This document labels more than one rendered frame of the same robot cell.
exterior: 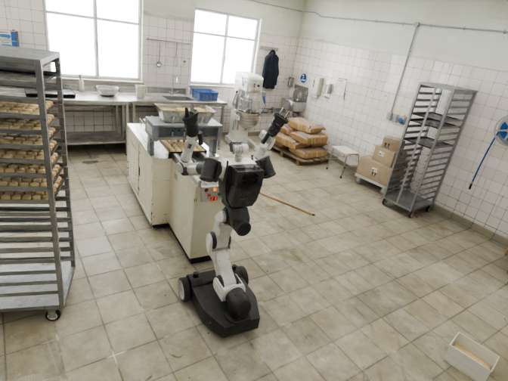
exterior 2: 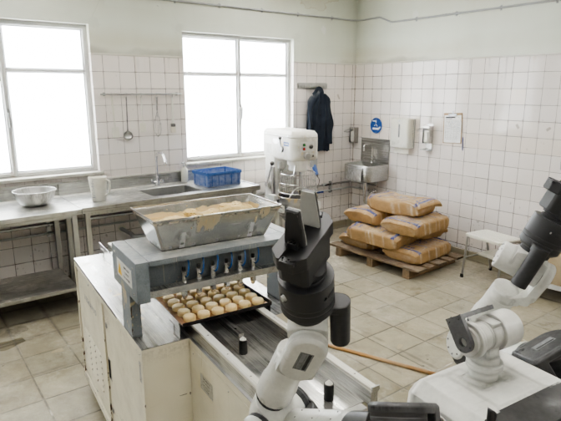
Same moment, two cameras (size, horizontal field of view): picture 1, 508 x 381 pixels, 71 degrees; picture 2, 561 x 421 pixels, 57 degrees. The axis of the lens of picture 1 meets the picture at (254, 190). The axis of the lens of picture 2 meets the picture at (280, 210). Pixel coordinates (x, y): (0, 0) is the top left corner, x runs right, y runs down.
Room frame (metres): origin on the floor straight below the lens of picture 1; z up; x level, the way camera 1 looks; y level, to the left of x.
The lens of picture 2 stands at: (1.52, 0.51, 1.79)
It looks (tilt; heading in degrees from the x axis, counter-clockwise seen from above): 13 degrees down; 0
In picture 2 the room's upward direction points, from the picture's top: straight up
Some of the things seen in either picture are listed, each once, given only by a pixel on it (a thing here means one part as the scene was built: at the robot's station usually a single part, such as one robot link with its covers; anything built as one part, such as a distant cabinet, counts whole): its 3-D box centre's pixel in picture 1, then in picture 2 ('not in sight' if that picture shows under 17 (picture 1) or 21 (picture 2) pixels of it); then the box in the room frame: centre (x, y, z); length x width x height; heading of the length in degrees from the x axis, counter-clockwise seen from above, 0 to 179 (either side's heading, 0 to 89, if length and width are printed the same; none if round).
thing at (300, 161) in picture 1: (296, 152); (394, 253); (6.84, -0.73, 0.06); 1.20 x 0.80 x 0.11; 39
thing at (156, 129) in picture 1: (184, 137); (209, 276); (3.60, 0.81, 1.01); 0.72 x 0.33 x 0.34; 122
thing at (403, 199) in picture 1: (425, 150); not in sight; (5.02, -2.32, 0.93); 0.64 x 0.51 x 1.78; 130
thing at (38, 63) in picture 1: (51, 202); not in sight; (1.94, 1.24, 0.97); 0.03 x 0.03 x 1.70; 19
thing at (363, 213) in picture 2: (292, 128); (379, 211); (7.06, -0.58, 0.47); 0.72 x 0.42 x 0.17; 127
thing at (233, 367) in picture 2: (166, 146); (169, 304); (3.62, 1.00, 0.87); 2.01 x 0.03 x 0.07; 32
